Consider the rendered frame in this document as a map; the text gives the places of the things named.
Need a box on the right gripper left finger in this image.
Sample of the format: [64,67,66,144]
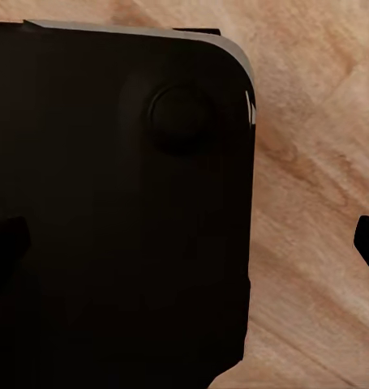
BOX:
[0,216,31,295]

